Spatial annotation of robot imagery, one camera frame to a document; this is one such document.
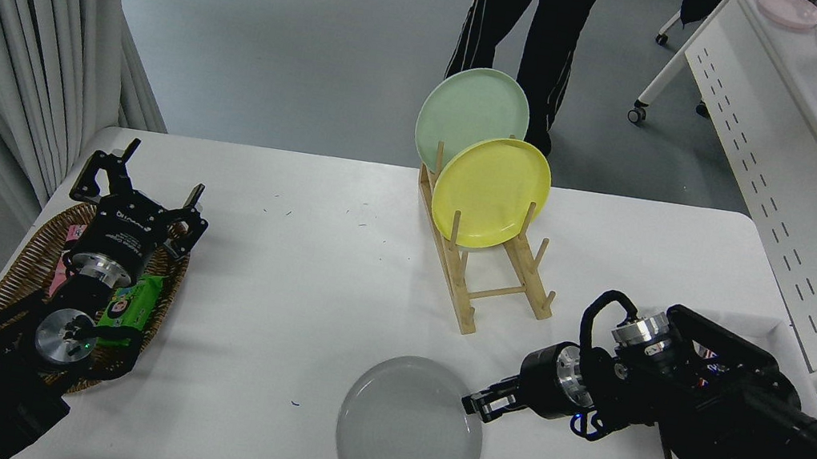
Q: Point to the pale green plate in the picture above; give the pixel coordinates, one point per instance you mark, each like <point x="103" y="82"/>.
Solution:
<point x="467" y="109"/>

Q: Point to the person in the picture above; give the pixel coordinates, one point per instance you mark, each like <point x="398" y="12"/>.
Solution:
<point x="552" y="24"/>

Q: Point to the pink snack pack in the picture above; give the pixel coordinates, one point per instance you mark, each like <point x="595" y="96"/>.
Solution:
<point x="57" y="281"/>

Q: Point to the grey plate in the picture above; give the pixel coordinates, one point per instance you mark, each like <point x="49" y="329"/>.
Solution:
<point x="409" y="440"/>

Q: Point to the pink plate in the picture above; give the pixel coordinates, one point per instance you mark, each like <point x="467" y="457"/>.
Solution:
<point x="789" y="9"/>

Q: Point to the wooden plate rack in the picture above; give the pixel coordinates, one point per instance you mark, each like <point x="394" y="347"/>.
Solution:
<point x="451" y="268"/>

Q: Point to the right gripper's black drum body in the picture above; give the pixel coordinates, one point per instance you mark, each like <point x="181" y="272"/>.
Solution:
<point x="539" y="383"/>

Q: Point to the left gripper's black drum body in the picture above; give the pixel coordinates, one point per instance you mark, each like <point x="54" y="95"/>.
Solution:
<point x="125" y="232"/>

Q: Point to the white desk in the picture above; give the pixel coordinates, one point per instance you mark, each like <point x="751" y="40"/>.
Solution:
<point x="800" y="102"/>

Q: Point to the yellow plate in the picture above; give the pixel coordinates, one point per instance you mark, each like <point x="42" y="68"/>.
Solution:
<point x="491" y="189"/>

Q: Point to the green snack pack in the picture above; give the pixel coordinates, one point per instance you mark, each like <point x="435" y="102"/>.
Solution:
<point x="134" y="306"/>

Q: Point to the brown wicker basket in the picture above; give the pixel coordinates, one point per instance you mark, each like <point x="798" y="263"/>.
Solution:
<point x="35" y="263"/>

